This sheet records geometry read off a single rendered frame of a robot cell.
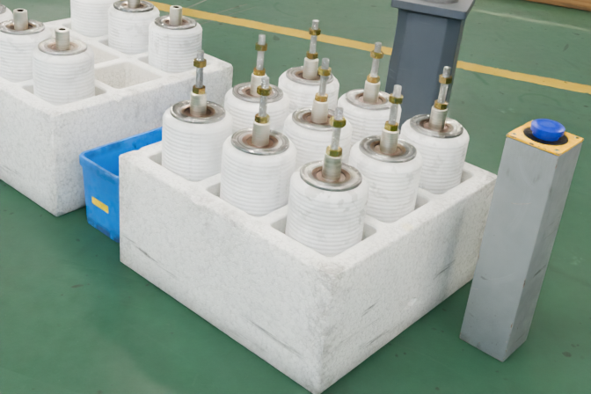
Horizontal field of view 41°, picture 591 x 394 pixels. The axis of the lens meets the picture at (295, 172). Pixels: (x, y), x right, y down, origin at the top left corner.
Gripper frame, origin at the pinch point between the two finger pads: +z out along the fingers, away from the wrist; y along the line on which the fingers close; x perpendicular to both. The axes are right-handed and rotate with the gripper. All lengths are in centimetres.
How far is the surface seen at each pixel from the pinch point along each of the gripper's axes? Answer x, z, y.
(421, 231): 17.1, 30.4, 15.9
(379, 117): 3.4, 22.6, 3.1
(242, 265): 0.2, 34.6, 31.7
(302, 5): -78, 47, -114
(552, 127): 28.7, 14.0, 9.9
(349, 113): -0.8, 22.8, 4.4
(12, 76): -56, 29, 18
